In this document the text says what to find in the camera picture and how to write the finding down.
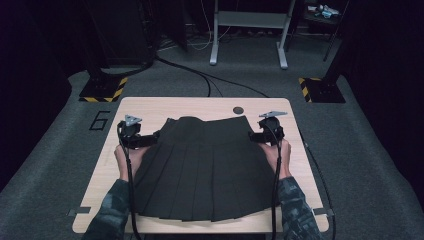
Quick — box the white metal desk frame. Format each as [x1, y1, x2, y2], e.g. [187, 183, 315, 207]
[209, 0, 297, 70]

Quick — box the grey tape strip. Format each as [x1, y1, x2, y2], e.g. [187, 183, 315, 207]
[313, 207, 335, 217]
[67, 206, 92, 216]

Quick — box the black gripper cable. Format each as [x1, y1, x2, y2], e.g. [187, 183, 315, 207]
[116, 120, 144, 240]
[265, 123, 284, 240]

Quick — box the black stand base striped tape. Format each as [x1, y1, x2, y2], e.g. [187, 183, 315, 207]
[298, 63, 347, 104]
[78, 64, 129, 103]

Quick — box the black cable beside table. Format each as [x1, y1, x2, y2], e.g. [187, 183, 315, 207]
[297, 128, 338, 240]

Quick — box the black cabinet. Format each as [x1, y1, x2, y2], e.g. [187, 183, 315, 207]
[83, 0, 159, 69]

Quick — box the black pleated skirt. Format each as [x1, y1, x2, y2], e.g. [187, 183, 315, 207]
[133, 115, 282, 223]

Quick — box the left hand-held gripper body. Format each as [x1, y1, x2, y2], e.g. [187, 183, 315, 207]
[116, 114, 158, 150]

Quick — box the dark shelf with clutter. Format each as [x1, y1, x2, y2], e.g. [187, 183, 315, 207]
[296, 0, 351, 63]

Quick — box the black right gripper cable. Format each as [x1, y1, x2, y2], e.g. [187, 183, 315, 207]
[265, 123, 284, 240]

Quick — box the black floor cable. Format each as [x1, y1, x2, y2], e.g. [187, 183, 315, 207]
[99, 54, 270, 99]

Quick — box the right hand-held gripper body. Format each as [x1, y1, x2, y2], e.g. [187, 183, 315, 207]
[257, 110, 288, 147]

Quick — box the person's right hand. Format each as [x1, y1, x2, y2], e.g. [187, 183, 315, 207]
[259, 138, 293, 181]

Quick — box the person's left hand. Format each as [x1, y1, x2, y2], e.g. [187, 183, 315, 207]
[113, 143, 152, 183]

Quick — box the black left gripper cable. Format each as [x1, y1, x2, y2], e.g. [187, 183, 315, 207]
[116, 120, 144, 240]

